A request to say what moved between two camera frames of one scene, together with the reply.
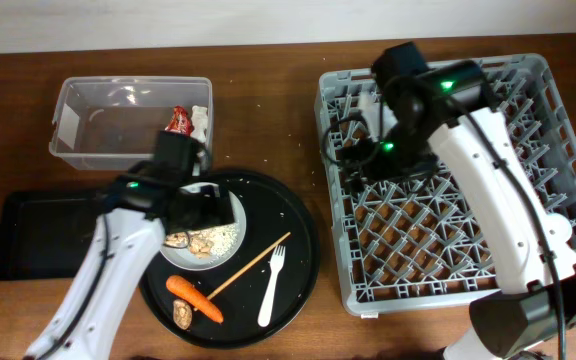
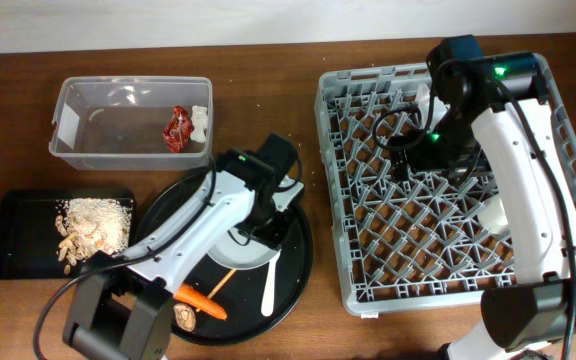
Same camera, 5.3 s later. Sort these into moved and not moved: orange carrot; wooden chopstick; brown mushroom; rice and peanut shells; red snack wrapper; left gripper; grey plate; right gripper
Moved: grey plate; left gripper; rice and peanut shells; wooden chopstick; right gripper
Not moved: red snack wrapper; orange carrot; brown mushroom
